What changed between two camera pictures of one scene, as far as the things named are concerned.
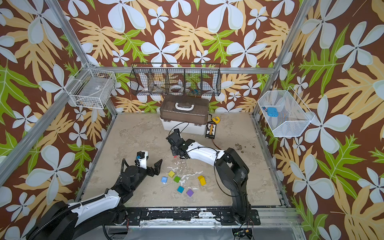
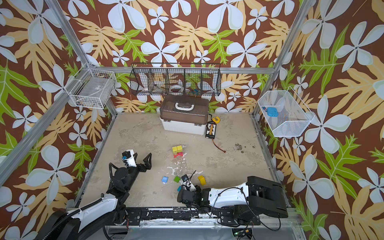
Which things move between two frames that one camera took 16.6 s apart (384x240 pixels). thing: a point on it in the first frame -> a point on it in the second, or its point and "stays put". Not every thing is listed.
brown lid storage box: x=188 y=114 stays put
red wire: x=215 y=145 stays put
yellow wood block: x=202 y=180 stays put
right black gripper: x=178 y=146 -> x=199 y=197
